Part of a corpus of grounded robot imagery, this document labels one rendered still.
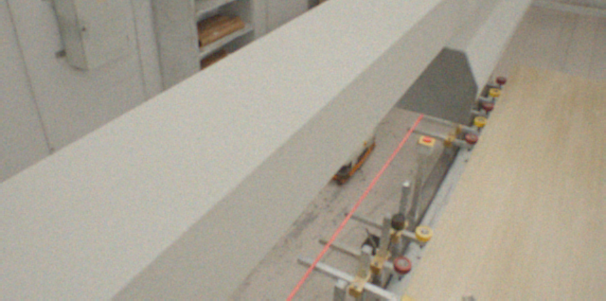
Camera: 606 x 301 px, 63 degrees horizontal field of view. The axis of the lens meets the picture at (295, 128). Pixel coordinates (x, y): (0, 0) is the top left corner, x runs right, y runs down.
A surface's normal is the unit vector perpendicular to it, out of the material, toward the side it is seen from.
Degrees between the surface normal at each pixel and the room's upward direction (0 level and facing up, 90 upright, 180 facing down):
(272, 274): 0
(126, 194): 0
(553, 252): 0
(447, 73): 90
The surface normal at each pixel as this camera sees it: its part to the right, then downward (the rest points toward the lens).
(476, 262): 0.02, -0.85
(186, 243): 0.87, 0.27
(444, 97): -0.50, 0.44
